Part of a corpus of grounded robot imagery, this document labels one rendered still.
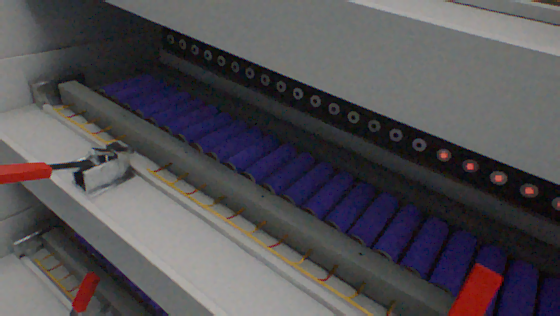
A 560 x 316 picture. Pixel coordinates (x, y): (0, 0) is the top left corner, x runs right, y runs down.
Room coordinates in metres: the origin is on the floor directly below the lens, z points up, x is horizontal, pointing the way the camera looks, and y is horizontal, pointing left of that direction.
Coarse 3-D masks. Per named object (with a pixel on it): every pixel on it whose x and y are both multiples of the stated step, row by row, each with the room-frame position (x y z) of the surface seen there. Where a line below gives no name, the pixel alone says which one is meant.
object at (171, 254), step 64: (0, 64) 0.35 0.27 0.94; (64, 64) 0.40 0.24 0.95; (128, 64) 0.47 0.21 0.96; (192, 64) 0.44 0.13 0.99; (0, 128) 0.32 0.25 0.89; (64, 128) 0.34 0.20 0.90; (320, 128) 0.36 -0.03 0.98; (64, 192) 0.27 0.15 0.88; (128, 192) 0.27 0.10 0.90; (448, 192) 0.30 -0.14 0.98; (128, 256) 0.23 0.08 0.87; (192, 256) 0.23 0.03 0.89
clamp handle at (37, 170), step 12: (96, 156) 0.27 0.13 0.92; (0, 168) 0.22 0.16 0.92; (12, 168) 0.22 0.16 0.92; (24, 168) 0.23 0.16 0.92; (36, 168) 0.23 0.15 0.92; (48, 168) 0.24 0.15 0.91; (60, 168) 0.25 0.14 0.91; (72, 168) 0.25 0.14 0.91; (84, 168) 0.26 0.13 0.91; (0, 180) 0.21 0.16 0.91; (12, 180) 0.22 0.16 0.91; (24, 180) 0.22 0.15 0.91
